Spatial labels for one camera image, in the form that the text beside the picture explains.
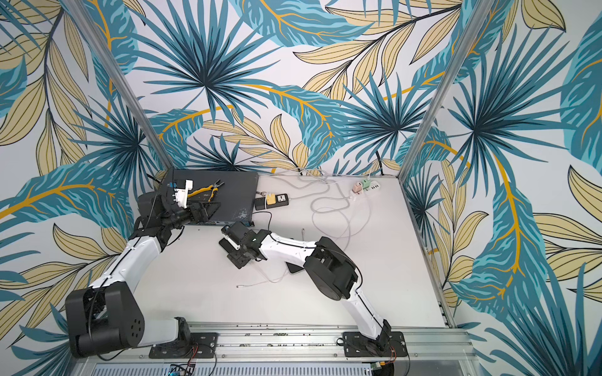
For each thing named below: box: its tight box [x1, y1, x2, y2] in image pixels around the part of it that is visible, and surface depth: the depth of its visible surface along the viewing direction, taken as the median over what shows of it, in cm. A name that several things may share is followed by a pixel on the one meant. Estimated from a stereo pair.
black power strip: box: [254, 193, 290, 211], surface depth 109 cm
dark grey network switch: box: [167, 169, 260, 227], surface depth 108 cm
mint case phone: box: [218, 237, 236, 254], surface depth 83 cm
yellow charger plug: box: [266, 193, 277, 206], surface depth 106 cm
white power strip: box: [362, 180, 381, 192], surface depth 116 cm
